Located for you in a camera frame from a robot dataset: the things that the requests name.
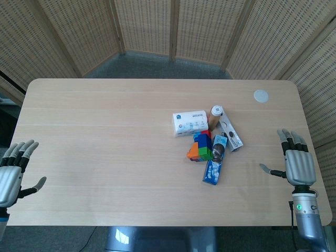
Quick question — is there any thin black floor cable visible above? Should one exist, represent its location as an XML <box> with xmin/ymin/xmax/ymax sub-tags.
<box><xmin>78</xmin><ymin>226</ymin><xmax>98</xmax><ymax>252</ymax></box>

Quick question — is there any multicolour building block assembly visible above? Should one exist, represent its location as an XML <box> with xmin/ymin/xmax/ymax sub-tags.
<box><xmin>186</xmin><ymin>130</ymin><xmax>213</xmax><ymax>163</ymax></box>

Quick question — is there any blue cookie box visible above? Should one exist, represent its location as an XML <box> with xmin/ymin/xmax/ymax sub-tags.
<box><xmin>202</xmin><ymin>134</ymin><xmax>228</xmax><ymax>186</ymax></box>

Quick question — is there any white grey cookie box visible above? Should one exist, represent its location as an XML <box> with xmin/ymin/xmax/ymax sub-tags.
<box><xmin>217</xmin><ymin>110</ymin><xmax>244</xmax><ymax>153</ymax></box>

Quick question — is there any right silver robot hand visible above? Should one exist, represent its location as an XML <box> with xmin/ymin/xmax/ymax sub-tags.
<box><xmin>259</xmin><ymin>128</ymin><xmax>317</xmax><ymax>186</ymax></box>

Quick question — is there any white tissue pack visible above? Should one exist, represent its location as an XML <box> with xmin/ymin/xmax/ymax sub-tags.
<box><xmin>172</xmin><ymin>110</ymin><xmax>209</xmax><ymax>138</ymax></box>

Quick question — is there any wooden folding screen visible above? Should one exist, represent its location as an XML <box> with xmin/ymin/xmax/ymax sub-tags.
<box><xmin>0</xmin><ymin>0</ymin><xmax>336</xmax><ymax>211</ymax></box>

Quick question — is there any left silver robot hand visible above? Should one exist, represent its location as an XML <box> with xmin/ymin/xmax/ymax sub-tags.
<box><xmin>0</xmin><ymin>139</ymin><xmax>47</xmax><ymax>208</ymax></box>

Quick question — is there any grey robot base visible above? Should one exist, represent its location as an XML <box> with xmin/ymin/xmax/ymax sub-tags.
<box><xmin>104</xmin><ymin>226</ymin><xmax>218</xmax><ymax>252</ymax></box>

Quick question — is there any brown bottle with white cap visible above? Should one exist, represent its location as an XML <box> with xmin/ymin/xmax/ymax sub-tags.
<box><xmin>208</xmin><ymin>105</ymin><xmax>224</xmax><ymax>132</ymax></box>

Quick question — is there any grey round table grommet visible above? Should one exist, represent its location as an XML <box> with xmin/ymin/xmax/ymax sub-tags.
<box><xmin>253</xmin><ymin>89</ymin><xmax>270</xmax><ymax>103</ymax></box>

